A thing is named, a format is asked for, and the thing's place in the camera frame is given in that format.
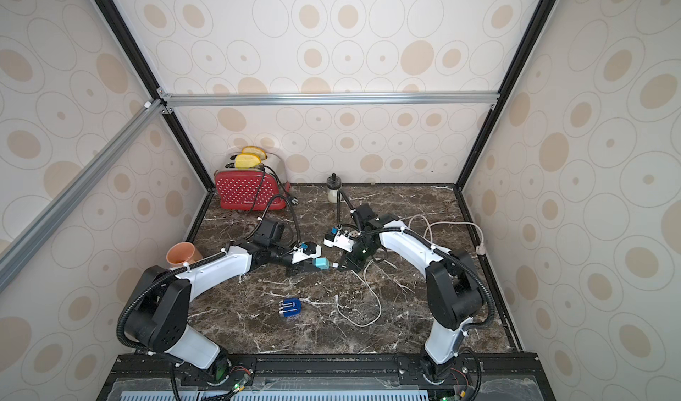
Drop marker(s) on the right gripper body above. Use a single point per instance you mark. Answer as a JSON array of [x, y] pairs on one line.
[[349, 257]]

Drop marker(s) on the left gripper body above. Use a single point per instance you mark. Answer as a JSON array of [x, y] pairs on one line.
[[279, 255]]

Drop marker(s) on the teal usb charger adapter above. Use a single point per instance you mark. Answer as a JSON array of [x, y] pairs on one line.
[[322, 263]]

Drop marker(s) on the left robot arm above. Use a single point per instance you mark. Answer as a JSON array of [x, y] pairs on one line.
[[155, 319]]

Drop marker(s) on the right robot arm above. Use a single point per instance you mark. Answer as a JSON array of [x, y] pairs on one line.
[[458, 299]]

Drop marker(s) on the blue electric shaver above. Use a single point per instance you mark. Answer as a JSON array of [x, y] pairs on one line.
[[290, 307]]

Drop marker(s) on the red polka dot toaster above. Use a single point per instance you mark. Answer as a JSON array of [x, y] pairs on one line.
[[251, 189]]

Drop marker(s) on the glass jar with black lid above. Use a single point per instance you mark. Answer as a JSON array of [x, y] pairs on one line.
[[333, 185]]

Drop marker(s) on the front yellow toast slice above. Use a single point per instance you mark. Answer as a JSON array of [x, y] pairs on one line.
[[246, 161]]

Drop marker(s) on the yellow toast slice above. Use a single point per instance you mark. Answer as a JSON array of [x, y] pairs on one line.
[[257, 151], [246, 161]]

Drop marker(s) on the rear yellow toast slice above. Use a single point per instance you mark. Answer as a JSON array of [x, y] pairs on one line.
[[257, 151]]

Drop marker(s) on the orange plastic cup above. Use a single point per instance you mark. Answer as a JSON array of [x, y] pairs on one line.
[[183, 252]]

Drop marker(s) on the horizontal silver frame bar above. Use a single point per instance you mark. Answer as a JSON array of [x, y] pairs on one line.
[[331, 99]]

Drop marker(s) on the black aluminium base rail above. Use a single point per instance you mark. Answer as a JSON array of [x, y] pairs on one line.
[[516, 376]]

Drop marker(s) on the white slotted cable duct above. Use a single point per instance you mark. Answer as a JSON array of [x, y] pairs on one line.
[[284, 395]]

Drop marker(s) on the left silver frame bar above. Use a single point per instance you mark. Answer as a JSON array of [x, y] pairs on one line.
[[22, 249]]

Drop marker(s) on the left black corner post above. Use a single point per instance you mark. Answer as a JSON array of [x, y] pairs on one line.
[[143, 71]]

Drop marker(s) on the black corner post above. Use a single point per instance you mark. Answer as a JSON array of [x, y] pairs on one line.
[[530, 37], [143, 71]]

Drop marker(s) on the right black corner post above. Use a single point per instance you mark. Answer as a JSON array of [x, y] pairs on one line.
[[530, 37]]

